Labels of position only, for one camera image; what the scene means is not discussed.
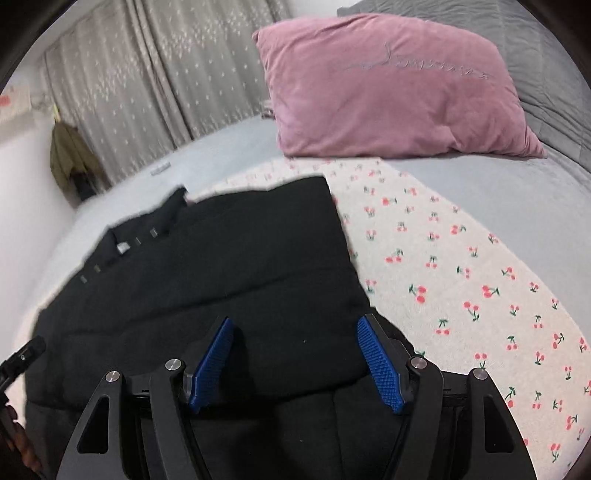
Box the dark hanging cloth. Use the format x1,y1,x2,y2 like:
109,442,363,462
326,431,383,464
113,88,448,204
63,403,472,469
71,173,100,202

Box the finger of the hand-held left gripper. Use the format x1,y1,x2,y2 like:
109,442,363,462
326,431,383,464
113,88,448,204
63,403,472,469
0,335,47,393

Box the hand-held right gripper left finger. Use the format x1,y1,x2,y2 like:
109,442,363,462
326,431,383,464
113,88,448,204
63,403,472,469
55,316,235,480

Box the person's left hand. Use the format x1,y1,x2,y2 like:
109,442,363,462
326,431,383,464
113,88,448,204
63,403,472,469
10,408,44,474

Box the olive green hanging jacket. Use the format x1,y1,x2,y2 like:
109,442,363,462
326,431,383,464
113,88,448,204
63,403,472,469
50,121,103,197

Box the cherry print blanket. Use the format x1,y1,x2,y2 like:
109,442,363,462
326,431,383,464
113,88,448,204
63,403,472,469
185,156,591,480

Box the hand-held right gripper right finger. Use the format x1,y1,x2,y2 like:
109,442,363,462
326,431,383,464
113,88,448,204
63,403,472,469
356,314,539,480

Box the grey star print curtain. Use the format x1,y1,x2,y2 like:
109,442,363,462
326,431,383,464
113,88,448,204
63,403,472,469
42,0,297,186

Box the black quilted jacket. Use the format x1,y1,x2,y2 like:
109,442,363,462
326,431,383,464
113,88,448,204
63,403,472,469
25,174,419,480

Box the bed with grey sheet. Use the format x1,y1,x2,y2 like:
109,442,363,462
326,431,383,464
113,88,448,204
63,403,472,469
28,113,591,333

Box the pink velvet pillow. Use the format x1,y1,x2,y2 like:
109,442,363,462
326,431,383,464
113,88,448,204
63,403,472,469
252,13,549,160

